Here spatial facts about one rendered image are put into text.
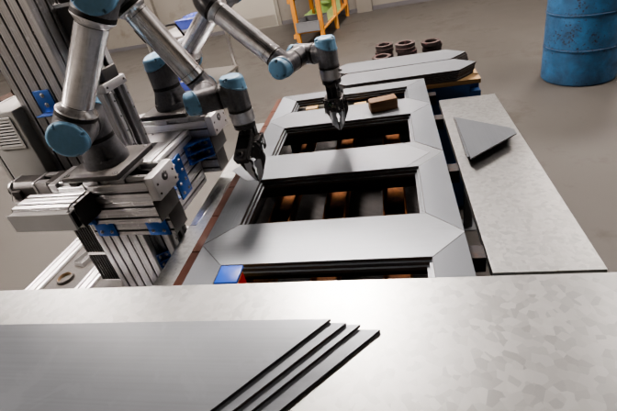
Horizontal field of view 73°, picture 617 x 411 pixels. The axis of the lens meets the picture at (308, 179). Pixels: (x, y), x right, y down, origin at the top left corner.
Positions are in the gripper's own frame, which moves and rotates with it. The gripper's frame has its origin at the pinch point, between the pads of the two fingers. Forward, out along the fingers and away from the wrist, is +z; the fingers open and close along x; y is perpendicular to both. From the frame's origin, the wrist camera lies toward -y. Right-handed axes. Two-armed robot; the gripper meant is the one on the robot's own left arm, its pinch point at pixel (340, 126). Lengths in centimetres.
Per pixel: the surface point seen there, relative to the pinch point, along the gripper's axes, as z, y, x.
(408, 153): 5.7, 17.7, 25.2
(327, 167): 5.7, 22.4, -3.5
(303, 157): 5.8, 12.8, -14.0
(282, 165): 5.7, 17.8, -21.4
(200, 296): -15, 102, -15
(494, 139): 11, 3, 57
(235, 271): 2, 78, -20
